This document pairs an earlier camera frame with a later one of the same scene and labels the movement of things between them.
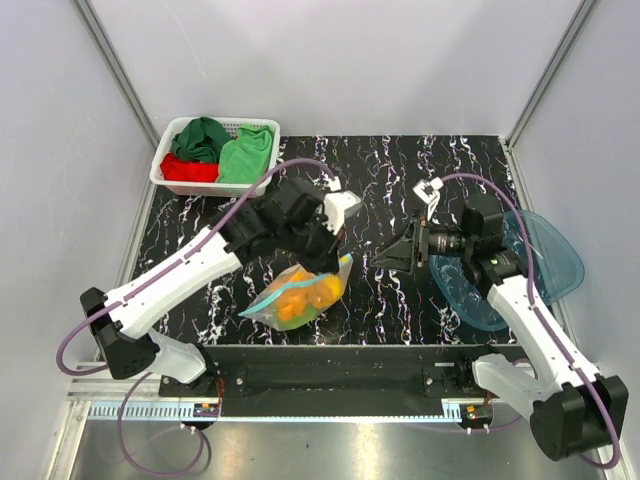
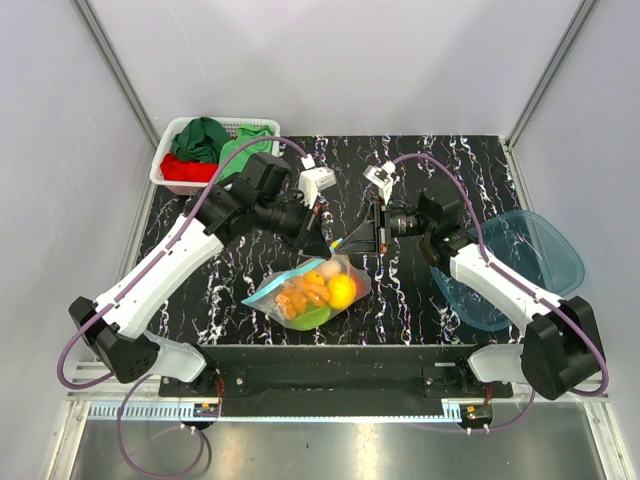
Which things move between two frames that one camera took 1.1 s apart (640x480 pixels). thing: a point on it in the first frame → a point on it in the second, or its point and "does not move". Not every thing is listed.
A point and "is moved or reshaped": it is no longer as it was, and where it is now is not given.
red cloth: x=173 y=169 does not move
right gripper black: x=400 y=255 → x=374 y=235
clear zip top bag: x=296 y=296 is moved or reshaped
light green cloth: x=245 y=158 does not move
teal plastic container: x=555 y=264 does not move
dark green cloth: x=200 y=140 does not move
